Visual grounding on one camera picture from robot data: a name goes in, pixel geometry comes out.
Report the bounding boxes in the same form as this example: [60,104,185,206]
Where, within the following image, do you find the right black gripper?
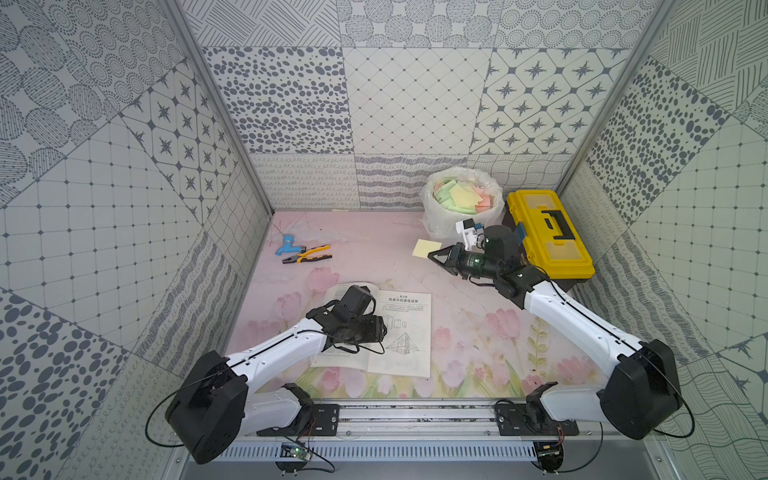
[429,240,501,279]

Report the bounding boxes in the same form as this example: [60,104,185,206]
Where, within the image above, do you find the yellow black toolbox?
[506,190,595,281]

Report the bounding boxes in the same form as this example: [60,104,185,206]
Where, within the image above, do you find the sketch tutorial book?
[311,283,432,379]

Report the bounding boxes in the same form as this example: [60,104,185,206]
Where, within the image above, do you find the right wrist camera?
[455,218,485,252]

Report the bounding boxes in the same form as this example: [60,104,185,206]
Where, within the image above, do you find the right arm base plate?
[493,399,579,437]

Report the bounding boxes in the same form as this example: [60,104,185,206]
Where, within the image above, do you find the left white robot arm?
[160,284,408,465]

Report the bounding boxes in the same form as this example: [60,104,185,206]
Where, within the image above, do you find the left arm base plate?
[256,404,341,437]

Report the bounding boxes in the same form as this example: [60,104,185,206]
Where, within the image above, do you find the yellow sticky note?
[449,184,482,211]
[412,239,442,259]

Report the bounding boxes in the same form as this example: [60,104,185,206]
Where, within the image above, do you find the blue plastic faucet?
[276,234,306,256]

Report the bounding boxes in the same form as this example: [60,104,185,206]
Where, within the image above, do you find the floral pink table mat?
[225,212,603,398]

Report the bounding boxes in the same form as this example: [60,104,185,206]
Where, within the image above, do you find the white trash bin with liner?
[420,167,505,240]

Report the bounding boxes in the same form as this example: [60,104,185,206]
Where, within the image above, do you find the yellow black pliers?
[282,244,333,264]

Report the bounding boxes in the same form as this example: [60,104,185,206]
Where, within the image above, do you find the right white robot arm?
[445,219,688,440]

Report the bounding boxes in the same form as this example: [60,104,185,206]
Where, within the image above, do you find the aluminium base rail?
[170,398,667,442]

